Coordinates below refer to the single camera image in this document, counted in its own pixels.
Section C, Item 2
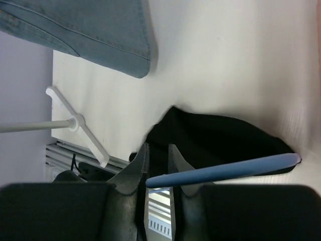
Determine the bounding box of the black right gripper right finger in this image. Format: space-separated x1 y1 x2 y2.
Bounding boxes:
168 144 321 241

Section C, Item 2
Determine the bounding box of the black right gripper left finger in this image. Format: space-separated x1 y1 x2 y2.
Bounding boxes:
1 144 149 240

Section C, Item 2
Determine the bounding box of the black skirt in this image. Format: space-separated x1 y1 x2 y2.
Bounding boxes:
145 107 296 178

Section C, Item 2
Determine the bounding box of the blue wire hanger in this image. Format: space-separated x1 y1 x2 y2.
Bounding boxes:
146 153 301 188

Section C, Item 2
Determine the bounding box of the white garment rack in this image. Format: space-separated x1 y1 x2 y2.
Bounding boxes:
1 87 110 167

